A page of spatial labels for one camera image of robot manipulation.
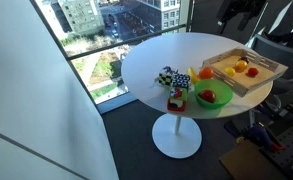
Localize yellow round fruit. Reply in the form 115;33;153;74
225;67;236;77

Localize red apple in bowl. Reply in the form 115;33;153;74
199;90;216;103

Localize orange tomato fruit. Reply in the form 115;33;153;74
199;67;214;79

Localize green plastic bowl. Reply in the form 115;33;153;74
194;79;233;110

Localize wooden tray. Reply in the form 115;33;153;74
203;48;288;97

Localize orange round fruit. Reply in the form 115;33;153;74
234;60;248;73

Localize black white patterned soft cube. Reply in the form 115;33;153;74
157;66;190;90

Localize colourful soft toy block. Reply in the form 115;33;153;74
167;87;188;112

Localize yellow banana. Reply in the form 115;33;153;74
188;67;199;84

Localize dark purple plum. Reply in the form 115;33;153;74
238;57;249;63

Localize brown cardboard sheet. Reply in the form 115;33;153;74
220;141;288;180

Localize black office chair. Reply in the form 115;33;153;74
251;34;293;110

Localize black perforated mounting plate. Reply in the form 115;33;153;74
261;126;293;180

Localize white round pedestal table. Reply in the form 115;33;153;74
121;33;272;159

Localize blue handled clamp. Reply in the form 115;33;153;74
245;123;284;152

